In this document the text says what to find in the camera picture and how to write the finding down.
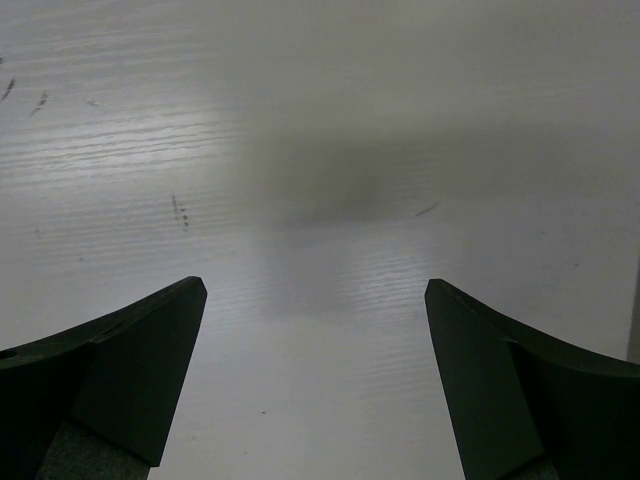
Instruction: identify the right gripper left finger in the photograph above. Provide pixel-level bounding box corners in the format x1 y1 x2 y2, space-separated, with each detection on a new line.
1 276 207 479

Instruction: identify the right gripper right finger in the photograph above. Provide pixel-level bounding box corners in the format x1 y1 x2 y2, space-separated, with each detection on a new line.
424 279 639 479

